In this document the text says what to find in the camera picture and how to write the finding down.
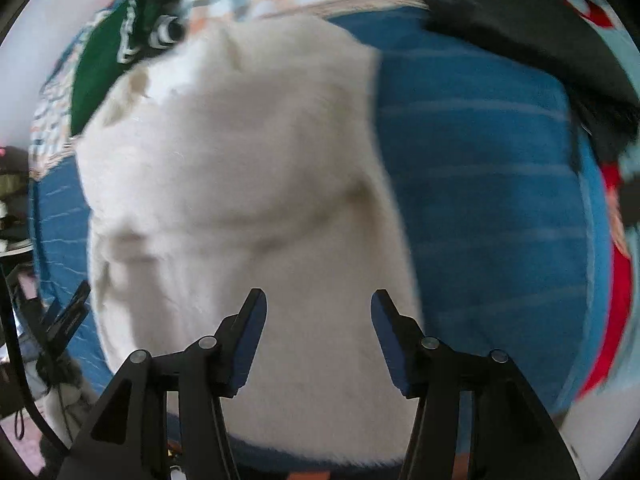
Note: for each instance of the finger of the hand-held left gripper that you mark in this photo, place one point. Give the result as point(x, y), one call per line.
point(65, 317)

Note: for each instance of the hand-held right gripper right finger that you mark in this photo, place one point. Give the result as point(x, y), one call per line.
point(391, 340)

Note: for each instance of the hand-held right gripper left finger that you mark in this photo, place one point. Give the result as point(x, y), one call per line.
point(248, 340)

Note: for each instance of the white fleece garment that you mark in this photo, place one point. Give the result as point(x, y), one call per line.
point(240, 195)

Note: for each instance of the blue striped blanket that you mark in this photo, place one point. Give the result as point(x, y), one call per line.
point(480, 200)

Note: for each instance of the red patterned cloth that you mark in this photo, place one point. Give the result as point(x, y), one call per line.
point(617, 270)

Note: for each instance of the green garment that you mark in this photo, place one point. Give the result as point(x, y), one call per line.
point(102, 70)

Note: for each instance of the black garment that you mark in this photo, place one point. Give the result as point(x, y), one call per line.
point(540, 45)

